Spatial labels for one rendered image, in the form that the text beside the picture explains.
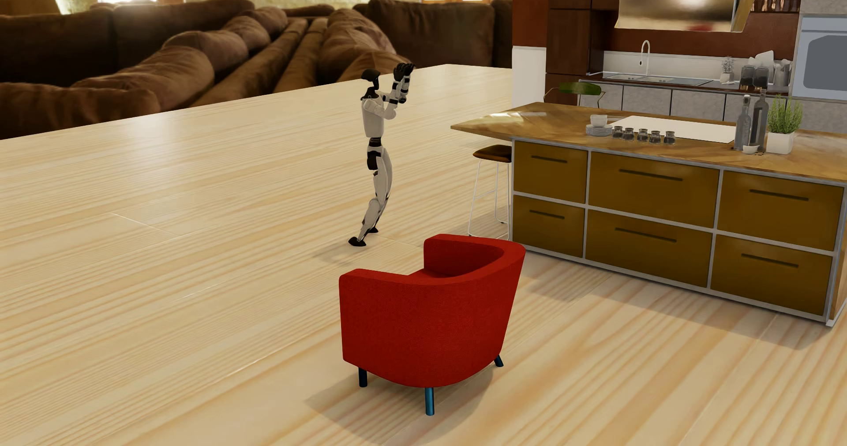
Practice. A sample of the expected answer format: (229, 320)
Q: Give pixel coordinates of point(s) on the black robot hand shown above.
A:
(399, 73)
(409, 70)

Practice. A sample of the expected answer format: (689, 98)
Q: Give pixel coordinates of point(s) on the white humanoid robot body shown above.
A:
(375, 161)

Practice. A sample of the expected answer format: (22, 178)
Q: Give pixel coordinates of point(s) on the brown seat bar stool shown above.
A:
(493, 153)

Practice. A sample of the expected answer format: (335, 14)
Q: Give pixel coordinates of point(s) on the green leaf plant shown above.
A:
(579, 88)

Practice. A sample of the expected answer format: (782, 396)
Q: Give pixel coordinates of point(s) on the white cup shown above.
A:
(598, 120)

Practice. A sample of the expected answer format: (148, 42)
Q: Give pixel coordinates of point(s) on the large brown sectional sofa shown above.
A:
(172, 69)

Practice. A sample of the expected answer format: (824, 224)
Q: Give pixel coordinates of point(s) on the chrome kitchen faucet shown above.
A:
(645, 52)

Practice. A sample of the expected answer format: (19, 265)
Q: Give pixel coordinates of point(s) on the red fabric armchair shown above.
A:
(423, 313)

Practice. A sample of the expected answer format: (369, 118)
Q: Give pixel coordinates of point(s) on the wooden kitchen island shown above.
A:
(662, 201)

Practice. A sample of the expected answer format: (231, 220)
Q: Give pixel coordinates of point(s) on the row of spice jars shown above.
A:
(688, 128)

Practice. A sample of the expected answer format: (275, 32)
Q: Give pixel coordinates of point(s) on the small potted herb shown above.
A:
(727, 70)

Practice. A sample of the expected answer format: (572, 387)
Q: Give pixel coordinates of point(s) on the dark storage jar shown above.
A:
(761, 78)
(746, 78)

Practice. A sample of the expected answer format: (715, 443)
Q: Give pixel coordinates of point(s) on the clear glass bottle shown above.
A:
(743, 128)

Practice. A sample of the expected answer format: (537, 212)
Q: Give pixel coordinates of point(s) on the small white bowl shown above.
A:
(750, 149)

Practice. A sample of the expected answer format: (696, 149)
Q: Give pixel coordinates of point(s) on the dark glass bottle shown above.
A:
(759, 118)

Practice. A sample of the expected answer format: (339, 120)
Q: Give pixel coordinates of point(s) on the green plant in white pot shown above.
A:
(783, 125)

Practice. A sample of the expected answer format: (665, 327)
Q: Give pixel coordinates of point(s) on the grey kitchen wall counter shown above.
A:
(681, 102)

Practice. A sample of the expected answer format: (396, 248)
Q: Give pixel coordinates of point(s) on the built-in wall oven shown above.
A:
(820, 59)

